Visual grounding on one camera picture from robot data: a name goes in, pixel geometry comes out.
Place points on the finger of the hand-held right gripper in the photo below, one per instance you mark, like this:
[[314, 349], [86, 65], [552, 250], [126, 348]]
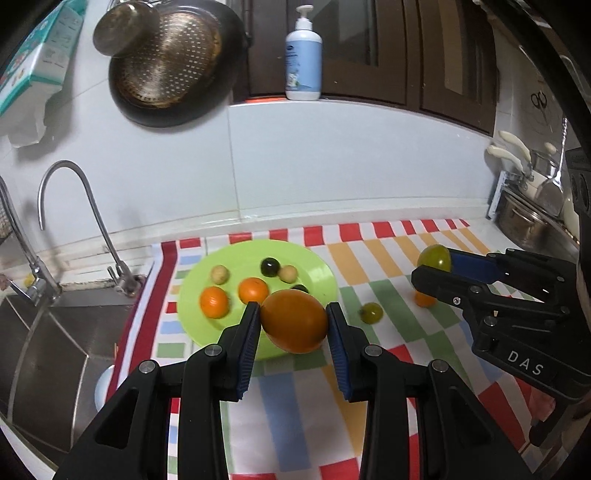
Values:
[[471, 266], [438, 286]]

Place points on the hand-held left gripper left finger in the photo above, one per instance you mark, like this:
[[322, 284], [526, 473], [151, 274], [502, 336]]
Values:
[[247, 350]]

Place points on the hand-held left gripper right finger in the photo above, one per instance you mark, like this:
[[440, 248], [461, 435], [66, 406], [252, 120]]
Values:
[[339, 355]]

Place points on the orange mandarin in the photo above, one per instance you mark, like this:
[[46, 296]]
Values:
[[253, 290], [425, 301], [214, 302], [295, 323]]

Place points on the green round fruit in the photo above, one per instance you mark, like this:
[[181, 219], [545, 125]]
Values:
[[433, 256], [371, 313]]

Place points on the green plate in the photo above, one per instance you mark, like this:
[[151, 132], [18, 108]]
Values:
[[198, 323]]

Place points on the dark purple plum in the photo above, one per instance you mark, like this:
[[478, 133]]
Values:
[[269, 266], [301, 288]]

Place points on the small brown kiwi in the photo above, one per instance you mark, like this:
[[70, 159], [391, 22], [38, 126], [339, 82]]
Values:
[[288, 273], [220, 274]]

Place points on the stainless steel pot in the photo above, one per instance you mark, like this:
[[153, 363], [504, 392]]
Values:
[[526, 221]]

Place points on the metal dish rack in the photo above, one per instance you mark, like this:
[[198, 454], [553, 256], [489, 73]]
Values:
[[501, 194]]

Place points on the striped colourful tablecloth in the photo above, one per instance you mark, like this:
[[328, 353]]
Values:
[[295, 429]]

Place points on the metal spatula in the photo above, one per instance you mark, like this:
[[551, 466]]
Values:
[[551, 196]]

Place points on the lidded steel pot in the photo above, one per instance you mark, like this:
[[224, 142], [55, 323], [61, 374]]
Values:
[[545, 161]]

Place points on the white bowl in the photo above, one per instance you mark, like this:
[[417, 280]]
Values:
[[104, 387]]

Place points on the black scissors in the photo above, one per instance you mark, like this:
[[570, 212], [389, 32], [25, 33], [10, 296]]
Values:
[[540, 104]]

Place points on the thin chrome water faucet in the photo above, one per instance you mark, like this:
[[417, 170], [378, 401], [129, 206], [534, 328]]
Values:
[[99, 221]]

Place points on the stainless steel sink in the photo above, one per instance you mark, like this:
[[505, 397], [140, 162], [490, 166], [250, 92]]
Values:
[[46, 350]]

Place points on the large chrome kitchen faucet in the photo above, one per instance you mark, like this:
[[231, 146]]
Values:
[[34, 272]]

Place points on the white blue soap dispenser bottle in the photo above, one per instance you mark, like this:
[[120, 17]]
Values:
[[303, 60]]

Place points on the dark perforated frying pan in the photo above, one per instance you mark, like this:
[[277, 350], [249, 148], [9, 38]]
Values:
[[175, 69]]

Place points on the white paper towel sheet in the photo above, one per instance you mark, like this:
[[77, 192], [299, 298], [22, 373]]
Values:
[[27, 124]]

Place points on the small brass pot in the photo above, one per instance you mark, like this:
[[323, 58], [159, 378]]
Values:
[[122, 30]]

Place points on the green paper towel package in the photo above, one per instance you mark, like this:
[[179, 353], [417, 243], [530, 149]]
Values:
[[32, 60]]

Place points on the dark wooden window frame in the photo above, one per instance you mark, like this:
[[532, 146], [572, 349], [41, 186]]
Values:
[[401, 55]]

